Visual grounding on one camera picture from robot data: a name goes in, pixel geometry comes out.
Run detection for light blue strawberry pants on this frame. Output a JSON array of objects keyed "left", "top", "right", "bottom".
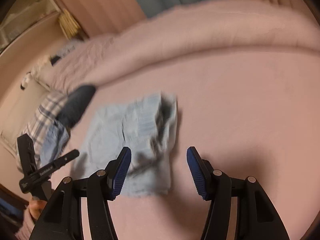
[{"left": 71, "top": 93, "right": 178, "bottom": 197}]

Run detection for person's left hand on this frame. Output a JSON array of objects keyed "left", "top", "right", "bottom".
[{"left": 28, "top": 197, "right": 47, "bottom": 221}]

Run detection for light blue folded jeans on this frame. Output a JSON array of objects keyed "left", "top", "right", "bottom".
[{"left": 40, "top": 121, "right": 70, "bottom": 166}]

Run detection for plaid folded garment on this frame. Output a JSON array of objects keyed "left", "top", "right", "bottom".
[{"left": 20, "top": 91, "right": 67, "bottom": 168}]

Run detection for dark navy folded garment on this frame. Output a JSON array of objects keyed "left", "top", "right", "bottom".
[{"left": 56, "top": 85, "right": 96, "bottom": 129}]

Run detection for white pillow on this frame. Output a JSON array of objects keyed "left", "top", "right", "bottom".
[{"left": 1, "top": 80, "right": 49, "bottom": 155}]

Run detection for pink bed sheet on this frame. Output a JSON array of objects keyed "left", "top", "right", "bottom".
[{"left": 49, "top": 47, "right": 320, "bottom": 240}]

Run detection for clutter beside bed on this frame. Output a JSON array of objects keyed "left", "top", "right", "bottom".
[{"left": 20, "top": 38, "right": 83, "bottom": 90}]

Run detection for yellow woven basket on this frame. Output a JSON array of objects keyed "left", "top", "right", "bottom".
[{"left": 58, "top": 9, "right": 88, "bottom": 40}]

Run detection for pink rolled duvet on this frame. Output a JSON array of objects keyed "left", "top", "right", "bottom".
[{"left": 37, "top": 0, "right": 319, "bottom": 94}]

